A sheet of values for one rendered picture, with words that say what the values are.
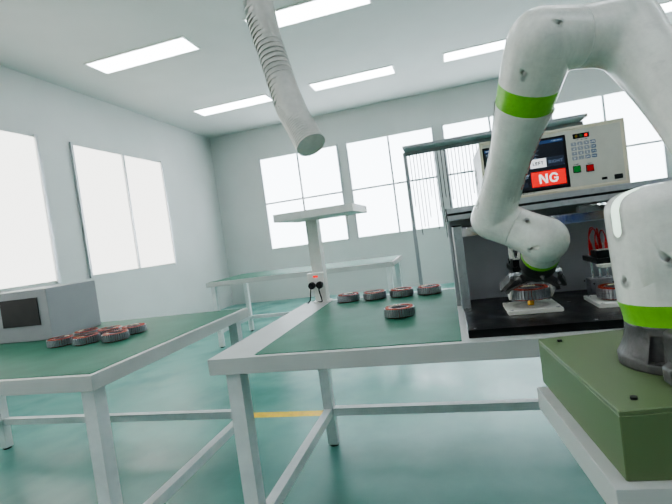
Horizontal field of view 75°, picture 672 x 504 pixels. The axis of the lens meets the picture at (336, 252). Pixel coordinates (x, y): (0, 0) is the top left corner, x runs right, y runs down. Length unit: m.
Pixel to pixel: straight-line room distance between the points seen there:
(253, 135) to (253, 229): 1.79
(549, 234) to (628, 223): 0.42
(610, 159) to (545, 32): 0.82
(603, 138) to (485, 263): 0.55
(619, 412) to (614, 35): 0.64
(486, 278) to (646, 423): 1.15
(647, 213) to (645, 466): 0.31
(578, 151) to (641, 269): 0.97
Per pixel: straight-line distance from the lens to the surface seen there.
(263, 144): 8.67
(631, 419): 0.63
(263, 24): 2.73
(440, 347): 1.23
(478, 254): 1.70
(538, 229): 1.11
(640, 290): 0.72
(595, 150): 1.65
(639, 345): 0.75
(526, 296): 1.43
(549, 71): 0.93
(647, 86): 0.94
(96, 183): 6.47
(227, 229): 8.89
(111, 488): 1.77
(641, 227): 0.70
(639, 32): 0.98
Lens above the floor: 1.07
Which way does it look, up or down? 2 degrees down
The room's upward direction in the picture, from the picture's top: 8 degrees counter-clockwise
